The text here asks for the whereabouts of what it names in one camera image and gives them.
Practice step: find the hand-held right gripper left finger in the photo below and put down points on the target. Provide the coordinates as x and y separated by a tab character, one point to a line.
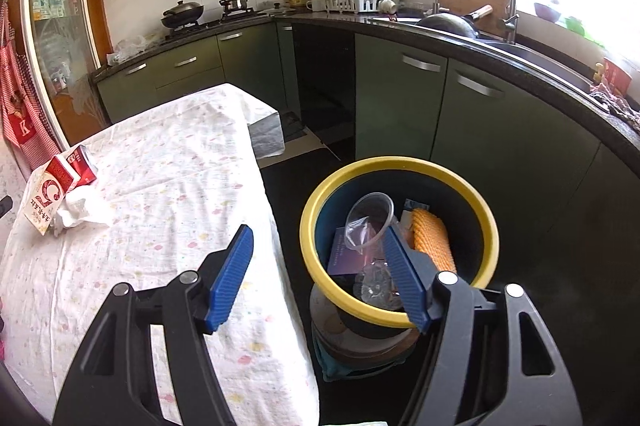
232	278

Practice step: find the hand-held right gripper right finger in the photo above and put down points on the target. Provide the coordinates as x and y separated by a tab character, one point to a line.
407	281

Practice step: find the purple box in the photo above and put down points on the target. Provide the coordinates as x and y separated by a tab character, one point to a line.
345	256

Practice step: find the clear plastic cup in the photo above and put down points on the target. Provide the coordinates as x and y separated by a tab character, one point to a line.
372	213

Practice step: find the yellow rimmed dark bin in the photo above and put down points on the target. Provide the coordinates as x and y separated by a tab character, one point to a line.
450	193

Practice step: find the small dark red carton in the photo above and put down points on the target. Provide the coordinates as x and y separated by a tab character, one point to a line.
84	165

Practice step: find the white and red carton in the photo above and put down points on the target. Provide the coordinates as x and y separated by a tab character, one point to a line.
50	196

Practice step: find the round stool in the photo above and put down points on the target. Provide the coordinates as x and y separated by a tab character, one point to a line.
360	351

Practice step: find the white printed tablecloth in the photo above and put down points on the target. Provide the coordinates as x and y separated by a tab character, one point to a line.
175	165

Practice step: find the flat cardboard sheet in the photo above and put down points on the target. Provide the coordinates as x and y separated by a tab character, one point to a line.
305	145

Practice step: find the crumpled white tissue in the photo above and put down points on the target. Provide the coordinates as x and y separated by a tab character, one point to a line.
82	206

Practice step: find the green base cabinets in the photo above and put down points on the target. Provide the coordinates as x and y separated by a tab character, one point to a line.
395	105

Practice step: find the clear plastic bag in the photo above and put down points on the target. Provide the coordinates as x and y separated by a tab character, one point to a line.
132	48

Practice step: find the black kitchen countertop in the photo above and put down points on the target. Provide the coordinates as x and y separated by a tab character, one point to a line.
550	70

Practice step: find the dark frying pan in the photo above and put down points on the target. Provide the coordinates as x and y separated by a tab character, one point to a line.
445	25

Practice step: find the steel sink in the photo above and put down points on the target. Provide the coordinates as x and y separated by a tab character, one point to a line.
525	50

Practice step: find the red checkered apron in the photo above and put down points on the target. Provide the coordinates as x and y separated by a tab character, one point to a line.
22	125

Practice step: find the black gas stove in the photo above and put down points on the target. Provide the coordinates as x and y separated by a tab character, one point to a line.
240	17

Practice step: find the black wok with lid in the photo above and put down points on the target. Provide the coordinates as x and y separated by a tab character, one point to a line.
182	13

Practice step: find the glass pot lid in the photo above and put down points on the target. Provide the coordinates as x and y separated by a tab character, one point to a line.
277	9

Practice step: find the crumpled rag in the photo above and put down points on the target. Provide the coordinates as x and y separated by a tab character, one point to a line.
617	105

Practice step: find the white mug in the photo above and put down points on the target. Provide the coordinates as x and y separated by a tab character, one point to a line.
313	5

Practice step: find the sliding glass door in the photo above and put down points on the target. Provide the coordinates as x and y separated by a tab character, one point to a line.
60	30

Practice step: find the dark bowl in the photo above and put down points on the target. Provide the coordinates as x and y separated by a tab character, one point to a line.
546	11

